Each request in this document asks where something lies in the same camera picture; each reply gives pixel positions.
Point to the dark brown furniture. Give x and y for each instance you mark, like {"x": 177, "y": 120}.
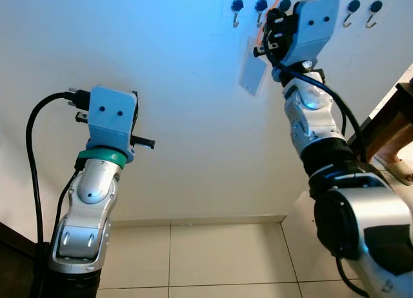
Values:
{"x": 13, "y": 266}

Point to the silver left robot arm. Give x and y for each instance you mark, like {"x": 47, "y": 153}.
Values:
{"x": 90, "y": 201}

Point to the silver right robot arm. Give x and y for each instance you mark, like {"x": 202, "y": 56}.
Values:
{"x": 310, "y": 124}

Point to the dark brown wooden table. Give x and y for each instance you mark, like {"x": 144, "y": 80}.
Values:
{"x": 387, "y": 120}

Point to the black knob metal wall hook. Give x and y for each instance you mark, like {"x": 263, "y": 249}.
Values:
{"x": 261, "y": 4}
{"x": 237, "y": 4}
{"x": 284, "y": 2}
{"x": 376, "y": 6}
{"x": 353, "y": 6}

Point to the grey-blue left wrist camera mount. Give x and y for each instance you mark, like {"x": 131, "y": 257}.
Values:
{"x": 110, "y": 124}

